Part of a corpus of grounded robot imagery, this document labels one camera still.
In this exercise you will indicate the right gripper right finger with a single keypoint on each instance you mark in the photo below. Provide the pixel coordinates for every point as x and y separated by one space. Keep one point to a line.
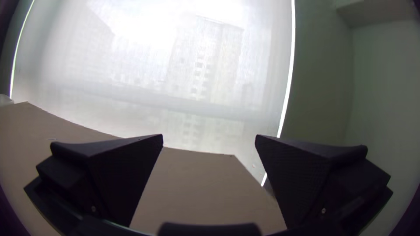
305 180

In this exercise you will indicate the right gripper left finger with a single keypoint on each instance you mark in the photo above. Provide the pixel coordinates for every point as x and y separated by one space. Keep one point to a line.
118 177

